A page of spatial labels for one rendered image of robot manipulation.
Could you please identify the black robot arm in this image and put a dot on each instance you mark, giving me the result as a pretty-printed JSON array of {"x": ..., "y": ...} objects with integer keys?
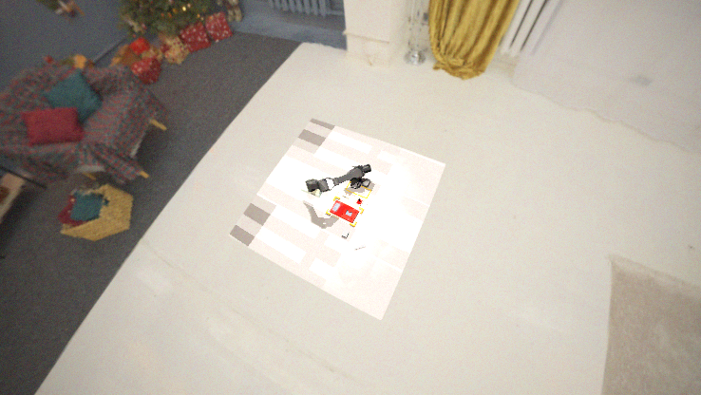
[{"x": 355, "y": 174}]

